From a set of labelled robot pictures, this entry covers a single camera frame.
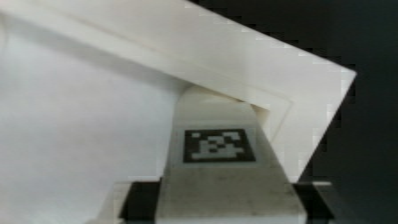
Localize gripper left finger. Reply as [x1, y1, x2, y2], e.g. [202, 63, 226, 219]
[111, 181, 161, 224]

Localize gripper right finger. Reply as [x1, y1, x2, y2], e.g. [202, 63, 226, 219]
[294, 182, 347, 224]

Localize white leg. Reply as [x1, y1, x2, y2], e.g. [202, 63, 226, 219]
[155, 87, 308, 224]

